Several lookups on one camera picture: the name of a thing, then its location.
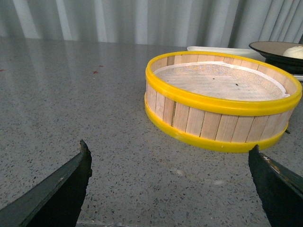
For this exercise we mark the white mesh steamer liner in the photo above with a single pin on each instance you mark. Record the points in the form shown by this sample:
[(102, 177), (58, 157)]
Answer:
[(222, 80)]

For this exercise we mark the beige plate with black rim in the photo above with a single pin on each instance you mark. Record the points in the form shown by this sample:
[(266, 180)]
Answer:
[(273, 53)]

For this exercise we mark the cream bear-print tray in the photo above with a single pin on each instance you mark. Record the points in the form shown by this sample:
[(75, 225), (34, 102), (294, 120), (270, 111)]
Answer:
[(248, 53)]

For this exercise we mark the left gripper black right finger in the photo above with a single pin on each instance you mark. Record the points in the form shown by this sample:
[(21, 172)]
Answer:
[(280, 190)]

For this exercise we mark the grey pleated curtain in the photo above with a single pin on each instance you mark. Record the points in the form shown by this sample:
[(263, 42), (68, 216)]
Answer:
[(213, 23)]

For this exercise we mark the white steamed bun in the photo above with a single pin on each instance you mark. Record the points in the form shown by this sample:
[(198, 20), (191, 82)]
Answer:
[(294, 52)]

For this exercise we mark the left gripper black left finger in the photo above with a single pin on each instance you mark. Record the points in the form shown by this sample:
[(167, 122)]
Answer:
[(57, 200)]

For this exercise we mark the wooden steamer basket, yellow rims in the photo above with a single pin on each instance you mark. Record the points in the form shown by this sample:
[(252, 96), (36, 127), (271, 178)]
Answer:
[(213, 123)]

